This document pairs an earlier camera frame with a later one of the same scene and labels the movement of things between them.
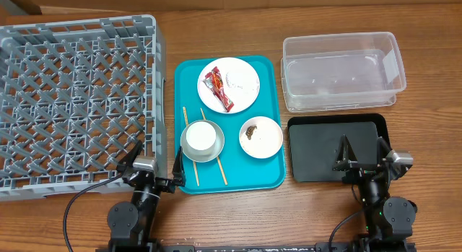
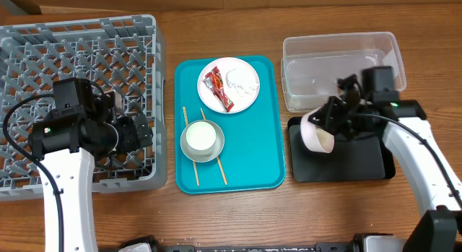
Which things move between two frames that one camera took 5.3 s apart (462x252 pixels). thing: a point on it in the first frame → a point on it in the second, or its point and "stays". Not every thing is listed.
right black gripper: (346, 159) → (328, 118)
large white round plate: (240, 82) stays
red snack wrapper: (214, 83) stays
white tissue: (242, 80) stays
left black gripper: (156, 180) → (135, 133)
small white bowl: (265, 141) → (316, 137)
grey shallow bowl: (206, 155) stays
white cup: (201, 136) stays
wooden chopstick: (195, 171) stays
